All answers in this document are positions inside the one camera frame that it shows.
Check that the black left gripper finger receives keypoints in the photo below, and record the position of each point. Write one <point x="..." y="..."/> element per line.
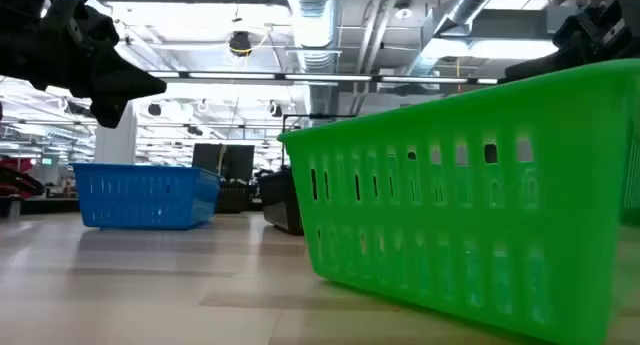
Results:
<point x="130" y="84"/>
<point x="107" y="112"/>

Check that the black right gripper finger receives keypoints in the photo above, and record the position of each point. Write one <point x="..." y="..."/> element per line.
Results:
<point x="545" y="65"/>

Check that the black plastic basket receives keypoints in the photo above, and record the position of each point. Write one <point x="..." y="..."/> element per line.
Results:
<point x="235" y="200"/>
<point x="280" y="205"/>

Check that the white building column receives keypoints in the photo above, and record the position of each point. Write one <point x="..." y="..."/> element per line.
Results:
<point x="117" y="145"/>

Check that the black round ceiling speaker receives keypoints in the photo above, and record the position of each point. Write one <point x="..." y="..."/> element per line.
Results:
<point x="154" y="109"/>
<point x="276" y="110"/>

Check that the long ceiling strip light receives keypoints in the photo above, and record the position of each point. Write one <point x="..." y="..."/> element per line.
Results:
<point x="232" y="76"/>
<point x="165" y="74"/>
<point x="424" y="79"/>
<point x="327" y="77"/>

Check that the green plastic basket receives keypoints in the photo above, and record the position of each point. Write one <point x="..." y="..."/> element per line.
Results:
<point x="633" y="185"/>
<point x="575" y="115"/>

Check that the green exit sign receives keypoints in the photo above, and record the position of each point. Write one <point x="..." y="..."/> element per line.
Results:
<point x="46" y="161"/>

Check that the red object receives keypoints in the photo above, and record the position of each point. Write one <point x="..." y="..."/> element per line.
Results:
<point x="15" y="164"/>

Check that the dark low counter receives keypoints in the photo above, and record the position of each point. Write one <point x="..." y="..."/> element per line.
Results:
<point x="50" y="206"/>

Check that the blue plastic basket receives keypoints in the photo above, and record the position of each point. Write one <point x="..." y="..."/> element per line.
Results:
<point x="200" y="200"/>

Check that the black computer monitor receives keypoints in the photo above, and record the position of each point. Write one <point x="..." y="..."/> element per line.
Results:
<point x="240" y="160"/>

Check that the grey box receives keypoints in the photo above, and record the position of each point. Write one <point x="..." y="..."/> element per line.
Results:
<point x="9" y="207"/>

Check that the silver slanted ceiling duct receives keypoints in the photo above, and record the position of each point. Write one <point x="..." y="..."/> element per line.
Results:
<point x="470" y="0"/>

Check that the silver round ceiling duct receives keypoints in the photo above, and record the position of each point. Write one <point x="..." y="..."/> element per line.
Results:
<point x="315" y="25"/>

